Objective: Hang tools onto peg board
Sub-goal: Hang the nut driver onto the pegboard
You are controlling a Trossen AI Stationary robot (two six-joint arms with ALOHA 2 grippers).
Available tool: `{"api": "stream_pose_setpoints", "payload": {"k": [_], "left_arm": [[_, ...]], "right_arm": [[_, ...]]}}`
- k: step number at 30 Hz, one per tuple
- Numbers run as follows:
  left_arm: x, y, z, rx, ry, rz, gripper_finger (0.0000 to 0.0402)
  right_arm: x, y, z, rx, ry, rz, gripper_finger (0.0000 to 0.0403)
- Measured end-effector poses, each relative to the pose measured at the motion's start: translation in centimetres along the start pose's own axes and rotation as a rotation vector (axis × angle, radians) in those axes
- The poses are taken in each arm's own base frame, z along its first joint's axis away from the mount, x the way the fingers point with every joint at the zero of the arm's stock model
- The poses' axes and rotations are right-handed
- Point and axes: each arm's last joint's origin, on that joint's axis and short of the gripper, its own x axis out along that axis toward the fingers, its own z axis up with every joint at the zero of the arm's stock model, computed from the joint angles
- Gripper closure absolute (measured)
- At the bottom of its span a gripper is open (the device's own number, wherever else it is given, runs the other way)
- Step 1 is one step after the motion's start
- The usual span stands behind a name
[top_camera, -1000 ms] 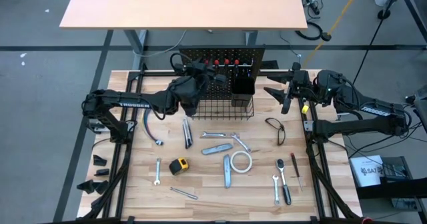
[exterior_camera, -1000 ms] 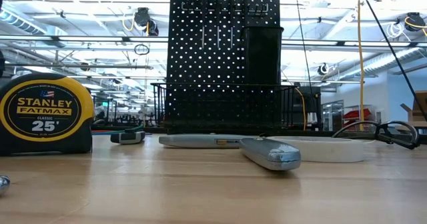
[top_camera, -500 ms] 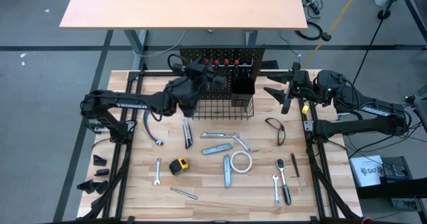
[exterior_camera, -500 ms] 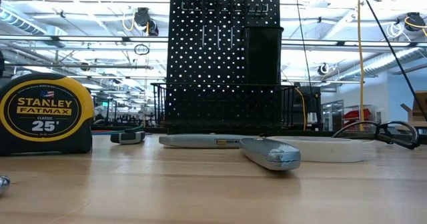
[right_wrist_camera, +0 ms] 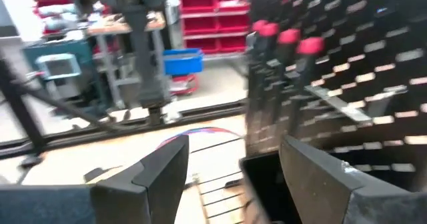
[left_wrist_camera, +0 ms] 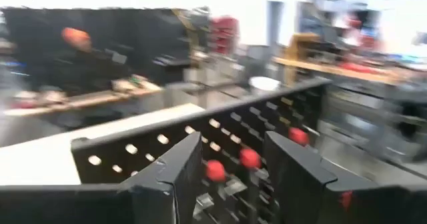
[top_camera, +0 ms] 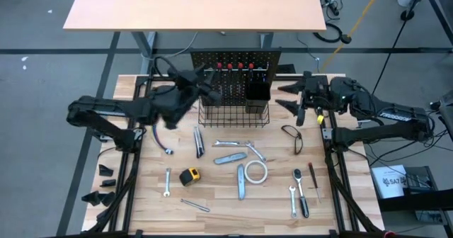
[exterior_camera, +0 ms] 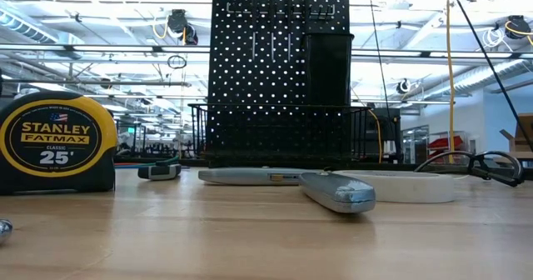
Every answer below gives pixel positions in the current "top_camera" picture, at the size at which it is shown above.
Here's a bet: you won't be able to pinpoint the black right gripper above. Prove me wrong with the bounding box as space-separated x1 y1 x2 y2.
275 70 334 128

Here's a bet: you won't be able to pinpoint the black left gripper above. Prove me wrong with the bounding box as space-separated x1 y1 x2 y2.
159 63 223 131

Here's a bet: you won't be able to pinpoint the black red-capped screwdriver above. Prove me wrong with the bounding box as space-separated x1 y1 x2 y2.
248 62 256 90
307 161 323 205
237 62 245 99
216 62 224 99
226 62 234 99

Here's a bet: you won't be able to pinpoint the grey metal utility knife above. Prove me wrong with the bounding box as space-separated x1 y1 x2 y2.
212 152 248 166
236 163 247 201

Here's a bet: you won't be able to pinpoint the yellow black Stanley tape measure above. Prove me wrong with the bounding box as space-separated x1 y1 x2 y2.
178 166 202 188

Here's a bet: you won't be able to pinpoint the silver combination wrench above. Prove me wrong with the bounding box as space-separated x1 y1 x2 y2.
245 140 268 164
212 139 242 148
288 185 298 220
163 167 173 198

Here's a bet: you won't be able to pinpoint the silver black-handled ratchet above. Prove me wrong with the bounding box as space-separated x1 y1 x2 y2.
292 168 311 220

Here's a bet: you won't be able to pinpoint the black metal pegboard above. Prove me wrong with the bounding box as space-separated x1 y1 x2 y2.
190 47 283 108

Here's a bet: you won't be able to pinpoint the black plastic pegboard bin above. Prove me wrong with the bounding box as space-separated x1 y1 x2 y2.
244 81 273 115

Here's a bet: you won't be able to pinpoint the black clear safety glasses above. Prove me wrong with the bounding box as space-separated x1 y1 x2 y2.
281 124 304 157

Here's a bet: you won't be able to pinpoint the white masking tape roll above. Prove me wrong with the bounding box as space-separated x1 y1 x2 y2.
243 159 269 185

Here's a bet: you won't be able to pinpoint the light wooden desk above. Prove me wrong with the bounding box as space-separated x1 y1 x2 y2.
62 0 327 77

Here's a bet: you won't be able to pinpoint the thin chrome rod tool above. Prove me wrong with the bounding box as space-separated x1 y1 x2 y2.
179 198 211 213

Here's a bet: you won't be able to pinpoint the white printed paper sheet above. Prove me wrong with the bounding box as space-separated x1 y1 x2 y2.
369 164 408 200

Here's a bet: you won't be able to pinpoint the grey equipment housing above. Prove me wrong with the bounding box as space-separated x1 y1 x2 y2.
430 90 453 132

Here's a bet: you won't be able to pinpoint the black side shelf unit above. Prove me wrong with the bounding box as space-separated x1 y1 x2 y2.
374 165 453 238

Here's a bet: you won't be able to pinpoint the black aluminium table frame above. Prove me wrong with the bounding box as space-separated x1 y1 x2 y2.
80 73 387 238

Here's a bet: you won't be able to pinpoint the black flat base plate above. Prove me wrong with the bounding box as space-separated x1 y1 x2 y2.
277 63 297 75

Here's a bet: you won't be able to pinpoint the metal wire screwdriver holder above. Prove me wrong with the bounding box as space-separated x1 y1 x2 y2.
201 62 270 73

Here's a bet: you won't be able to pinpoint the black wire basket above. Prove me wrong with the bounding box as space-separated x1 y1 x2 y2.
197 98 271 129

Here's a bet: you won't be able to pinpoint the black grey handled pliers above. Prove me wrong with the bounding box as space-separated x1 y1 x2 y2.
193 125 206 159

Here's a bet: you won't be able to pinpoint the black coiled floor cable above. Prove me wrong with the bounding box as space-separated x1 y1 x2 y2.
312 21 352 45

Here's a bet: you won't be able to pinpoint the multicolour wire bundle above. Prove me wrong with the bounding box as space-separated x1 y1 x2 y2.
151 123 175 157

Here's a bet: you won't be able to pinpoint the tangled black floor cables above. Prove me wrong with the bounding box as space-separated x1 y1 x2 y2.
316 0 344 19

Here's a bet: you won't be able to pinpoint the yellow extension cord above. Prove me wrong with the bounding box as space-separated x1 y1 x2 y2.
319 0 390 73

